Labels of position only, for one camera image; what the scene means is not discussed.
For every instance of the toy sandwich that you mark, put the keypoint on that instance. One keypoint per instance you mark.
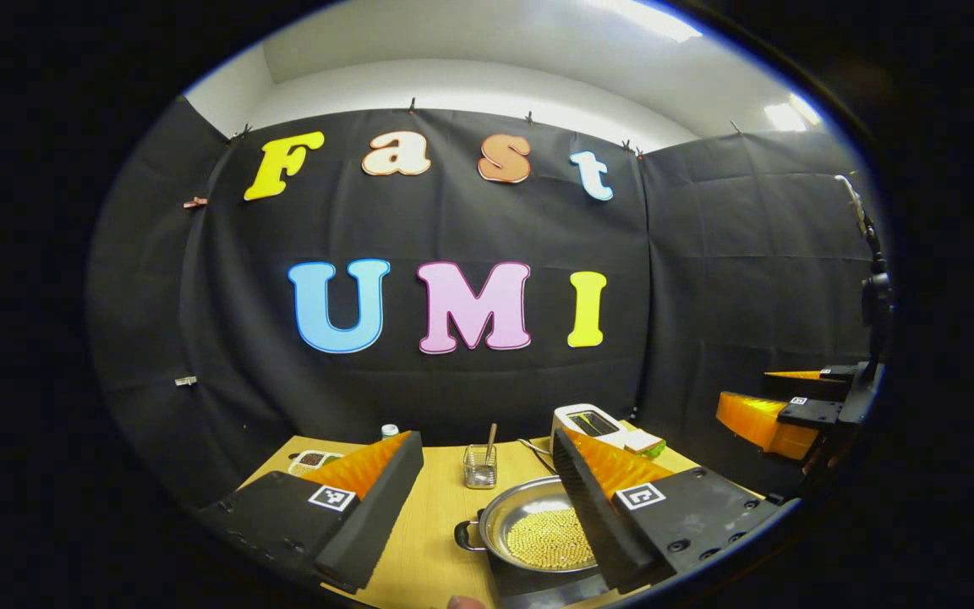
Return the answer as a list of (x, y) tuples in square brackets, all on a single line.
[(643, 441)]

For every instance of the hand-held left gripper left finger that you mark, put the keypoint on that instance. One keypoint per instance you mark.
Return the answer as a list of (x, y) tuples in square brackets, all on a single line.
[(377, 507)]

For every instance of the large ceiling light panel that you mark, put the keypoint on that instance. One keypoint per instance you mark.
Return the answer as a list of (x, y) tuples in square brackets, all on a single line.
[(648, 17)]

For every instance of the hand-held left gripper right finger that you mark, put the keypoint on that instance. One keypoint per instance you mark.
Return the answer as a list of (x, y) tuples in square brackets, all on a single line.
[(593, 516)]

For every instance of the small ceiling light panel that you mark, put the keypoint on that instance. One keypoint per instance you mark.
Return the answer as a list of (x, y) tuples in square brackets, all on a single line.
[(791, 114)]

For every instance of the heap of yellow soybeans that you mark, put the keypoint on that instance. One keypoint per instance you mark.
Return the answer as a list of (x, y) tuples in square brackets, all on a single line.
[(550, 537)]

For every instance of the white toaster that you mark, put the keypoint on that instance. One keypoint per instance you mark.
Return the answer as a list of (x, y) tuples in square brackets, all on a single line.
[(576, 414)]

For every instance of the white drink bottle green label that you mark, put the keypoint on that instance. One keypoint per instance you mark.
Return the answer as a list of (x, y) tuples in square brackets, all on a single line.
[(390, 431)]

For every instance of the wooden stick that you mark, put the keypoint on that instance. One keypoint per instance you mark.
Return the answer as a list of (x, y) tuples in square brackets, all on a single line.
[(491, 440)]

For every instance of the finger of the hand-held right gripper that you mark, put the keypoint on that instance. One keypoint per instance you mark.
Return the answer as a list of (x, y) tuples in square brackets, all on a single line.
[(838, 381), (808, 413)]

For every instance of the black backdrop cloth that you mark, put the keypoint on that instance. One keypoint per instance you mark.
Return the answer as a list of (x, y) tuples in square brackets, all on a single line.
[(707, 296)]

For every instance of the clear glass utensil holder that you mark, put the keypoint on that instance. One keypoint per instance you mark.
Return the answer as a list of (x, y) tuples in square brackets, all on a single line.
[(479, 474)]

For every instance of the white divided plate of beans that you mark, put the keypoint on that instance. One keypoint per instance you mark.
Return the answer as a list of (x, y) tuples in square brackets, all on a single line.
[(311, 461)]

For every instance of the row of black cloth clamps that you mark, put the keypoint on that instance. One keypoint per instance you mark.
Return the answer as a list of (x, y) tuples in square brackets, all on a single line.
[(412, 105)]

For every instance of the black induction cooktop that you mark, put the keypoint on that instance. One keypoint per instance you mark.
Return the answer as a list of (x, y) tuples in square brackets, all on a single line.
[(538, 588)]

